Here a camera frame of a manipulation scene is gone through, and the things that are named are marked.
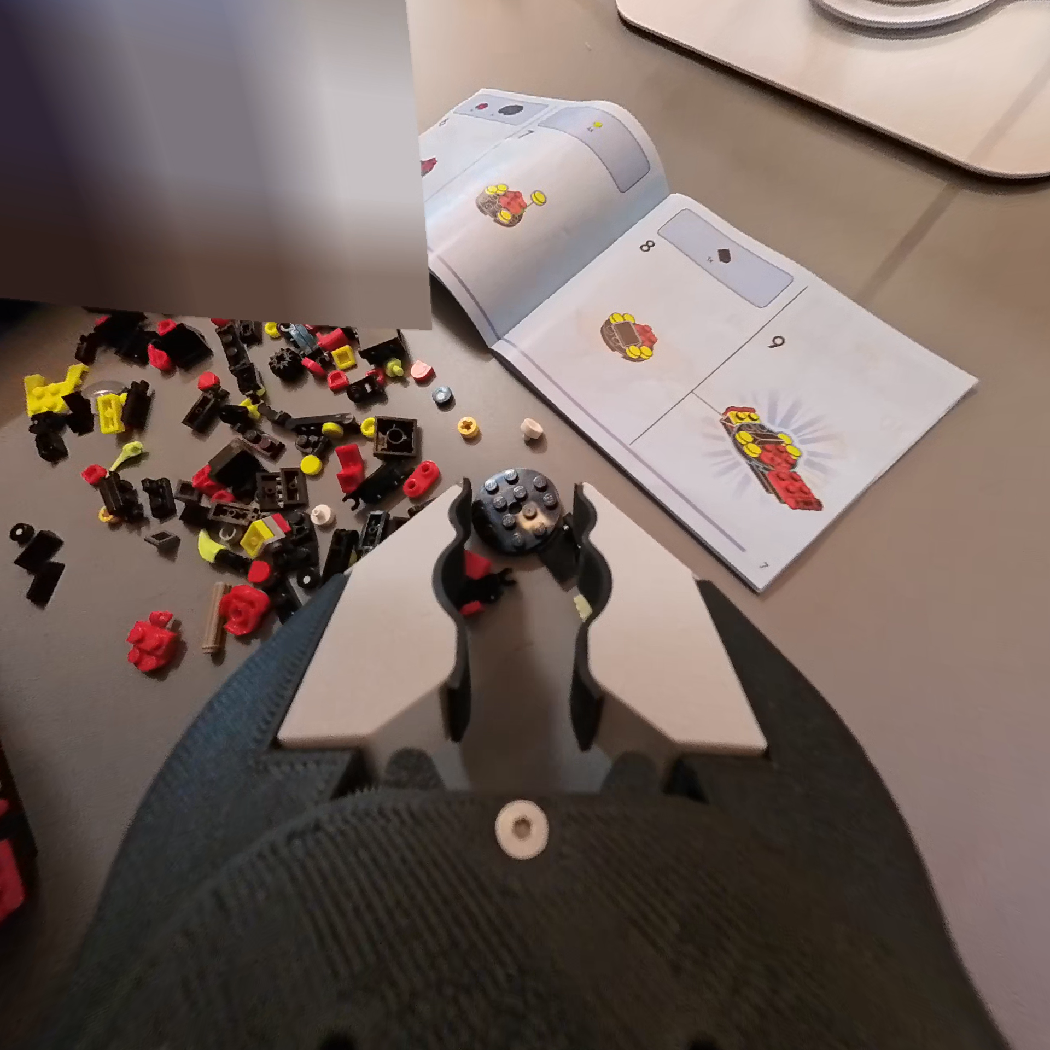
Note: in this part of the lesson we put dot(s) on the pile of lego pieces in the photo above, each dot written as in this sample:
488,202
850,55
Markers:
238,463

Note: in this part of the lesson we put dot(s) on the cream lego stud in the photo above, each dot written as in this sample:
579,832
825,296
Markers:
532,429

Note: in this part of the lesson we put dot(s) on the black round lego plate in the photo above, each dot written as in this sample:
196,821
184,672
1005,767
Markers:
508,500

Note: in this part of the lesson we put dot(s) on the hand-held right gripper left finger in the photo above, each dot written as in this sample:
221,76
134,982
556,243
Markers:
369,648

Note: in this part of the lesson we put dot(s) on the black lego slope brick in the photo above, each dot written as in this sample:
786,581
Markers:
562,562

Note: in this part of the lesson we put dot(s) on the black lego slope tile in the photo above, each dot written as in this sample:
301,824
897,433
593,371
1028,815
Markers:
45,584

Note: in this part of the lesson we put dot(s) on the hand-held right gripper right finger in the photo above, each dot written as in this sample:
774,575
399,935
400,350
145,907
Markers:
673,656

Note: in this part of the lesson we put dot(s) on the red black lego claw assembly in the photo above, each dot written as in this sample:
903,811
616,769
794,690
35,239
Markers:
476,566

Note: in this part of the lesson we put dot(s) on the instruction booklet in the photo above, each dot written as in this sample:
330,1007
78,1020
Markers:
738,369

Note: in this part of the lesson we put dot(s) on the brown lego bar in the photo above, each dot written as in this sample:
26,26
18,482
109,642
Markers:
213,619

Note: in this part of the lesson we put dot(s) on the white tray with disc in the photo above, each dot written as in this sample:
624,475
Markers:
861,82

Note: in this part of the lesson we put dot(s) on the small black lego plate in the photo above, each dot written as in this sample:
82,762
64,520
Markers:
41,551

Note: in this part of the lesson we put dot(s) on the dark round lego stud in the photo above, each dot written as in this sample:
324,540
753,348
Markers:
443,395

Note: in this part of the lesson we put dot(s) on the red rounded lego plate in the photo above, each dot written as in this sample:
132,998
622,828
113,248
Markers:
254,615

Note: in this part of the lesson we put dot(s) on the yellow cross-hole lego stud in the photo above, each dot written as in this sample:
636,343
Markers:
462,426

